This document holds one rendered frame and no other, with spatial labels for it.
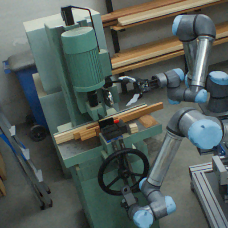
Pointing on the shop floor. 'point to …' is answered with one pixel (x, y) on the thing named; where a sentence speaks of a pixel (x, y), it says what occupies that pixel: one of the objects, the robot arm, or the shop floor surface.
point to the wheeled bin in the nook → (29, 91)
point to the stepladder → (23, 154)
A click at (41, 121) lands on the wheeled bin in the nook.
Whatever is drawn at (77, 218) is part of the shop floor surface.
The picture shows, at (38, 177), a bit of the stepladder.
